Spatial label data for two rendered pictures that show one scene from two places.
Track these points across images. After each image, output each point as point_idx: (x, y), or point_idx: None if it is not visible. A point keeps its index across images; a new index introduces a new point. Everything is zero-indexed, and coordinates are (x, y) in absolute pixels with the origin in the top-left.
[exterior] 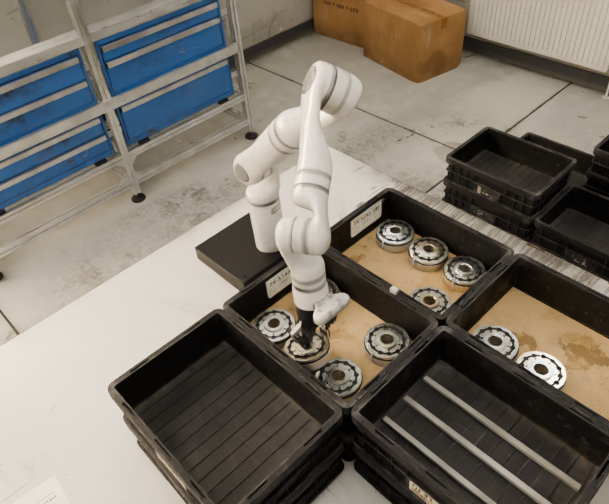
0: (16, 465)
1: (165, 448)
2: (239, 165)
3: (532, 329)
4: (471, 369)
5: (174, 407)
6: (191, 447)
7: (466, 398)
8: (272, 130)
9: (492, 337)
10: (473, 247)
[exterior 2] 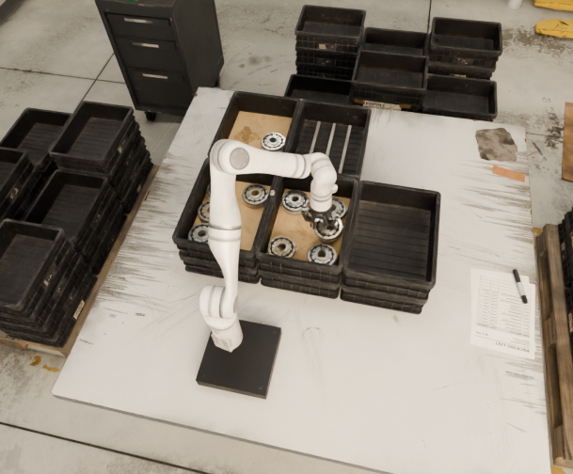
0: (485, 371)
1: (435, 233)
2: (234, 301)
3: None
4: None
5: (402, 276)
6: (413, 253)
7: None
8: (236, 231)
9: None
10: (202, 184)
